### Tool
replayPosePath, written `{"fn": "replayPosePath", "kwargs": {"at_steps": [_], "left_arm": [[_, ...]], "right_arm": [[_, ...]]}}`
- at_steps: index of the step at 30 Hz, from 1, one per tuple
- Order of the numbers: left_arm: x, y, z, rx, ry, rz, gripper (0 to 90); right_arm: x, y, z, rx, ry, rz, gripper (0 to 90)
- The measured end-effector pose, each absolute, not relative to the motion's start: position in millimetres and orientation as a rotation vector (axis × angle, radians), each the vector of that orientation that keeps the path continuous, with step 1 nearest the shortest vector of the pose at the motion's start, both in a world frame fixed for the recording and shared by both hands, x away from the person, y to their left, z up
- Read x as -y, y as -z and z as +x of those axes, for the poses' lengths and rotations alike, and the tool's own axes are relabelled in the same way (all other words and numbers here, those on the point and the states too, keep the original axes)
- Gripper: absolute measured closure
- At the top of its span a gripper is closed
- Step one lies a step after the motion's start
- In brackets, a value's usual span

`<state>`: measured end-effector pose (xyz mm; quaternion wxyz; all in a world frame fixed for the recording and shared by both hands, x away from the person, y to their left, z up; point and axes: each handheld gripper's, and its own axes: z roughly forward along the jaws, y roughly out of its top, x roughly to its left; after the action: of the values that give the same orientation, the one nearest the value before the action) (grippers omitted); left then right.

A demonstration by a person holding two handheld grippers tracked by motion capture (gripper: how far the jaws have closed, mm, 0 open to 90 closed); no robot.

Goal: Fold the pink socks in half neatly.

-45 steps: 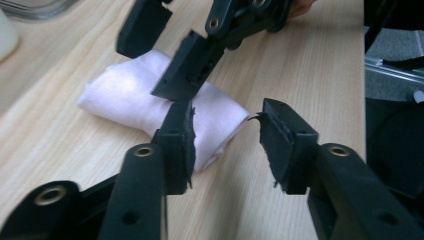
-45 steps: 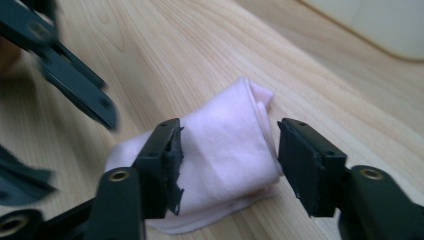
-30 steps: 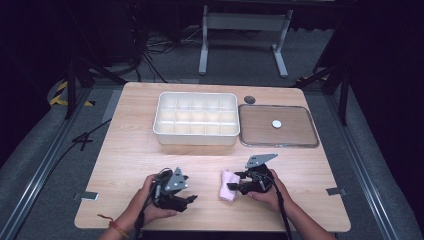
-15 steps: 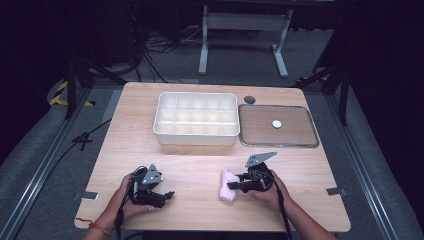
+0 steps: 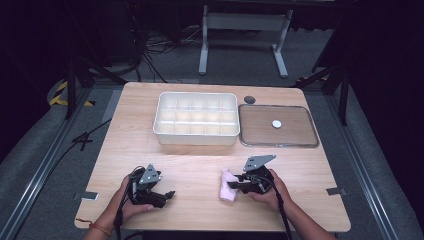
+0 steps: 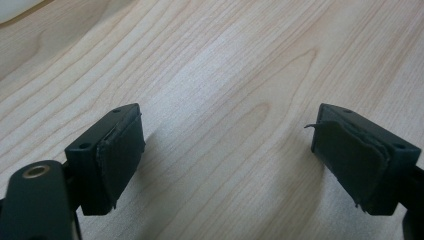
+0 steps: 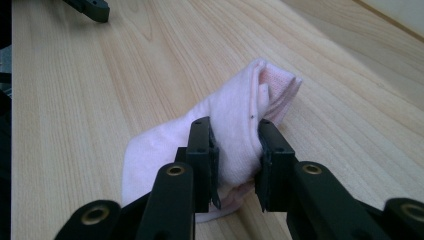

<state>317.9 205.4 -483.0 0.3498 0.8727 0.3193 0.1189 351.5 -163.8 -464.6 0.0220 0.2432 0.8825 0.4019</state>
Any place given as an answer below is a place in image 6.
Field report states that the white flat object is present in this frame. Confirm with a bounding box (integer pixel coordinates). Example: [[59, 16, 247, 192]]
[[0, 0, 51, 25]]

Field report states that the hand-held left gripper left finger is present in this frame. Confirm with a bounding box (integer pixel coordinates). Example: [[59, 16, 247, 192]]
[[64, 102, 146, 216]]

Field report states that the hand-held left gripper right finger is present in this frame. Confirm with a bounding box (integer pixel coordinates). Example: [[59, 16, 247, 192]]
[[303, 102, 422, 216]]

